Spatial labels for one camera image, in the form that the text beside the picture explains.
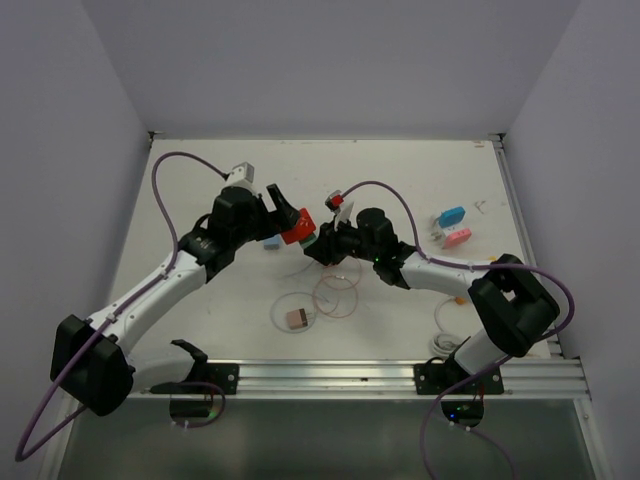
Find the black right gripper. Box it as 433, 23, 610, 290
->
305, 213, 379, 266

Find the red cube power socket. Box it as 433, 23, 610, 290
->
280, 208, 316, 245

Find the light blue charger plug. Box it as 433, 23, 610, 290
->
263, 238, 281, 250

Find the pink plug adapter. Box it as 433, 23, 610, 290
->
442, 227, 472, 249

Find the green charger plug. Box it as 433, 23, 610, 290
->
299, 233, 317, 249

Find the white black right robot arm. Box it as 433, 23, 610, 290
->
304, 208, 560, 393

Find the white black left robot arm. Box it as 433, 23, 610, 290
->
50, 184, 309, 416

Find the white cube power socket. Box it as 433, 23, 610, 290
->
429, 214, 449, 246

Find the blue flat plug adapter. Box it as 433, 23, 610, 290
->
437, 206, 466, 228

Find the light blue charging cable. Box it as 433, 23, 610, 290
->
283, 261, 331, 281

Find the pink charging cable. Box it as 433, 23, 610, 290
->
311, 257, 363, 319

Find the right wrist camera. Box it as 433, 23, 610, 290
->
325, 190, 354, 227

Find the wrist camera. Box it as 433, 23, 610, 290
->
325, 190, 354, 227
226, 162, 254, 190

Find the clear thin cable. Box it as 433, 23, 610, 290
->
269, 292, 317, 335

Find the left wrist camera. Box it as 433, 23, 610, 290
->
226, 162, 254, 190

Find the white power cord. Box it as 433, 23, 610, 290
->
430, 295, 471, 359

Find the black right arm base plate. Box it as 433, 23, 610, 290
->
413, 357, 505, 395

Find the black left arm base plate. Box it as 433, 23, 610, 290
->
150, 363, 240, 395

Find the aluminium frame rail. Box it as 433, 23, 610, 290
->
63, 358, 591, 400

